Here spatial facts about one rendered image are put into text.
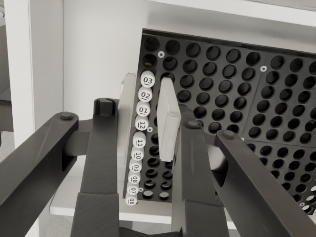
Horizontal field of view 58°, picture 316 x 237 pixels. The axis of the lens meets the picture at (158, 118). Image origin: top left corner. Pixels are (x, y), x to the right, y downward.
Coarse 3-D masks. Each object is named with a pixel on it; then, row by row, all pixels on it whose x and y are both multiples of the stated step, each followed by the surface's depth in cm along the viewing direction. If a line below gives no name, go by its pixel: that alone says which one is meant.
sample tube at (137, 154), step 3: (135, 147) 28; (132, 150) 28; (135, 150) 27; (138, 150) 27; (141, 150) 27; (132, 153) 27; (135, 153) 27; (138, 153) 27; (141, 153) 27; (132, 156) 27; (135, 156) 28; (138, 156) 28; (141, 156) 28; (135, 159) 28; (138, 159) 28
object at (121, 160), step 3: (123, 81) 32; (123, 84) 31; (120, 87) 31; (120, 90) 31; (120, 93) 32; (117, 156) 35; (117, 159) 35; (120, 159) 35; (123, 159) 35; (117, 162) 35; (120, 162) 35; (123, 162) 35; (117, 165) 35; (120, 165) 36; (123, 165) 36
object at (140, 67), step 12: (144, 36) 24; (156, 36) 24; (144, 48) 24; (156, 48) 25; (156, 60) 25; (156, 72) 25; (156, 84) 26; (132, 120) 27; (132, 132) 28; (144, 132) 28; (132, 144) 28; (144, 156) 29
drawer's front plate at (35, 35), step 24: (24, 0) 20; (48, 0) 24; (24, 24) 20; (48, 24) 25; (24, 48) 21; (48, 48) 25; (24, 72) 22; (48, 72) 26; (24, 96) 23; (48, 96) 27; (24, 120) 24; (48, 216) 32
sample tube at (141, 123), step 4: (140, 116) 26; (144, 116) 27; (136, 120) 26; (140, 120) 26; (144, 120) 26; (148, 120) 27; (136, 124) 26; (140, 124) 26; (144, 124) 26; (148, 124) 26; (140, 128) 26; (144, 128) 26
